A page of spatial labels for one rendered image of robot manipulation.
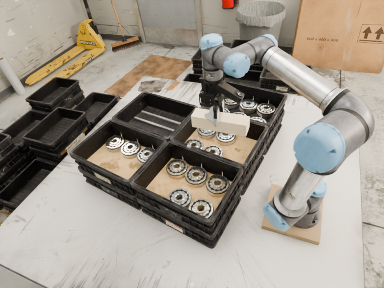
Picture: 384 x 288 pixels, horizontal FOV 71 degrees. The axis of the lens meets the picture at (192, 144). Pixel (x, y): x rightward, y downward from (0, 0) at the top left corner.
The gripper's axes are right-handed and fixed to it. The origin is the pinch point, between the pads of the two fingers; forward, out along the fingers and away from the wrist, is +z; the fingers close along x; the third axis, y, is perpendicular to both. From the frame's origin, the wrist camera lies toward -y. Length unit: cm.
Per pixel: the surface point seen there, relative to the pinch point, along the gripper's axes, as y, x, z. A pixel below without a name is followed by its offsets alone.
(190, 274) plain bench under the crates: -3, 51, 39
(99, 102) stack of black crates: 150, -77, 71
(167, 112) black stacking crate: 43, -28, 26
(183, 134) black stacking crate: 22.7, -6.7, 19.6
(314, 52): -36, -262, 92
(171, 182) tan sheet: 17.9, 19.6, 25.7
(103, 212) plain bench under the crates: 49, 39, 39
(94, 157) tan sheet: 64, 17, 26
